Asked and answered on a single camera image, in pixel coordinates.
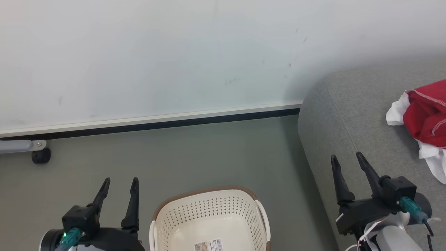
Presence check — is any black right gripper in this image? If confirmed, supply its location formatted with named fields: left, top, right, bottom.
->
left=331, top=152, right=402, bottom=235

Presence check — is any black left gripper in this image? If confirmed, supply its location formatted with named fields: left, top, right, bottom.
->
left=77, top=177, right=145, bottom=251

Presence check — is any red and white garment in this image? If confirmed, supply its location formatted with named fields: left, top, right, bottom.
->
left=386, top=79, right=446, bottom=185

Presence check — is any cream perforated laundry basket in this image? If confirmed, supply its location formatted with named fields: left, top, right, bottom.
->
left=149, top=185, right=272, bottom=251

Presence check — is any grey fabric sofa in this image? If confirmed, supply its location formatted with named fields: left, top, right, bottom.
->
left=298, top=56, right=446, bottom=251

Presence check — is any black caster wheel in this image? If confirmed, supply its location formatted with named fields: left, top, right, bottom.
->
left=31, top=148, right=52, bottom=165

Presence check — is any printed barcode sticker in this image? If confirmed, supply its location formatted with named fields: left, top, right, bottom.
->
left=194, top=238, right=224, bottom=251

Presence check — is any grey metal furniture leg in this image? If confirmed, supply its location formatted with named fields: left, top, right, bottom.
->
left=0, top=139, right=47, bottom=155

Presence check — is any thin white red wire bundle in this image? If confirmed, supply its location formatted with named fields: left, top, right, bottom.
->
left=345, top=214, right=394, bottom=251

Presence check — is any teal left camera cable plug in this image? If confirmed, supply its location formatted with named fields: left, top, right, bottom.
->
left=55, top=228, right=83, bottom=251

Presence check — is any teal camera cable plug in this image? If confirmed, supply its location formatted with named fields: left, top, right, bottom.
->
left=400, top=196, right=428, bottom=224
left=55, top=228, right=83, bottom=251

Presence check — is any teal right camera cable plug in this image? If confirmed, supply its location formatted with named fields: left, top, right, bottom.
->
left=400, top=196, right=428, bottom=224

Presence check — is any white and black wall skirting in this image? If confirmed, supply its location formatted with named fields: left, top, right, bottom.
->
left=0, top=101, right=303, bottom=141

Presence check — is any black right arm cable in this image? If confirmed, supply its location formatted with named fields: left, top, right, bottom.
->
left=423, top=220, right=435, bottom=251

